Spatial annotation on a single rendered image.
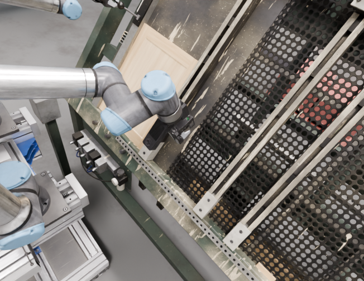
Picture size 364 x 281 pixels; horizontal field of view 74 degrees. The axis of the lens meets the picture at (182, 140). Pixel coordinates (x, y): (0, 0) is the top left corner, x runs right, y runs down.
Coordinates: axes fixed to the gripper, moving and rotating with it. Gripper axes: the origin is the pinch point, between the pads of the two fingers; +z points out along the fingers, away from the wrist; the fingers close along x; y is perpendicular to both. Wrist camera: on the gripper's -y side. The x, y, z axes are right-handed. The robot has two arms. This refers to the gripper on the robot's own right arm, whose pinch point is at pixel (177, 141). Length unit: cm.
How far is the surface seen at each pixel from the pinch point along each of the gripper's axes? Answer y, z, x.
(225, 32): 51, 4, 25
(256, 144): 25.9, 20.2, -17.2
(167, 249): -47, 103, -13
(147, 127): -1.9, 35.3, 33.2
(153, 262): -63, 115, -11
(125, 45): 20, 19, 73
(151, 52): 27, 19, 57
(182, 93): 20.3, 18.1, 24.3
